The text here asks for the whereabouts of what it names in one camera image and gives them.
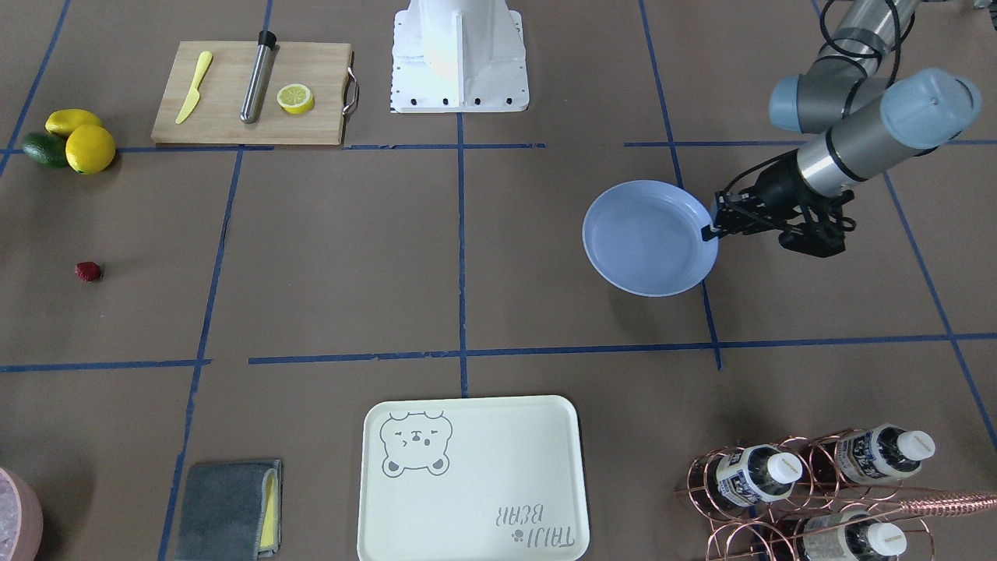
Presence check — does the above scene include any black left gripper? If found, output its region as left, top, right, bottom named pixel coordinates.
left=701, top=152, right=857, bottom=258

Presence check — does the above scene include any blue plate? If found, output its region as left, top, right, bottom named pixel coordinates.
left=583, top=180, right=719, bottom=298

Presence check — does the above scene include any red strawberry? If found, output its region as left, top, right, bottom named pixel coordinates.
left=75, top=260, right=103, bottom=283

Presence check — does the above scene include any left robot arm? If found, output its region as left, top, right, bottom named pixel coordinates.
left=700, top=1, right=982, bottom=258

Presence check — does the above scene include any tea bottle front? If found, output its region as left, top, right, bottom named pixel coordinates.
left=708, top=445, right=805, bottom=510

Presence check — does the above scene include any tea bottle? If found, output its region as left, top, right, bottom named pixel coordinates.
left=797, top=510, right=908, bottom=560
left=708, top=445, right=805, bottom=510
left=833, top=424, right=937, bottom=485

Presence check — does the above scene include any tea bottle middle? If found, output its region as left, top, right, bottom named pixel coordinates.
left=833, top=424, right=937, bottom=485

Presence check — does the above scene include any tea bottle back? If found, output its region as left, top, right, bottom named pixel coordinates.
left=797, top=510, right=908, bottom=560

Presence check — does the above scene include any cream bear tray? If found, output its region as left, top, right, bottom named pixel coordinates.
left=357, top=395, right=590, bottom=560

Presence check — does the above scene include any lemon half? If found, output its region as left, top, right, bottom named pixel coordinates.
left=277, top=84, right=315, bottom=115

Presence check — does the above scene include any wooden cutting board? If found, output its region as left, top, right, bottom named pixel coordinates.
left=150, top=41, right=354, bottom=146

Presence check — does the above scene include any yellow plastic knife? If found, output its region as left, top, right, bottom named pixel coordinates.
left=174, top=51, right=213, bottom=125

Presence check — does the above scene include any grey folded cloth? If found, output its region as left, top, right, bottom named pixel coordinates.
left=174, top=458, right=284, bottom=560

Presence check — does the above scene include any yellow lemon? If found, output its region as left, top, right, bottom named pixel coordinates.
left=65, top=124, right=117, bottom=175
left=45, top=108, right=103, bottom=139

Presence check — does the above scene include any green lime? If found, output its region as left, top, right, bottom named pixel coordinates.
left=22, top=132, right=69, bottom=169

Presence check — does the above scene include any pink bowl with ice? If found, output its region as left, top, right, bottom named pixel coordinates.
left=1, top=468, right=44, bottom=560

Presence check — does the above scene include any copper wire bottle rack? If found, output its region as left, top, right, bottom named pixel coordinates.
left=675, top=429, right=995, bottom=560

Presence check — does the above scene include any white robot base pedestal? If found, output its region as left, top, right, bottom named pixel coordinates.
left=389, top=1, right=530, bottom=114

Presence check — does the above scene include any steel knife handle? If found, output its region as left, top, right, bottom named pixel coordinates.
left=239, top=30, right=277, bottom=125

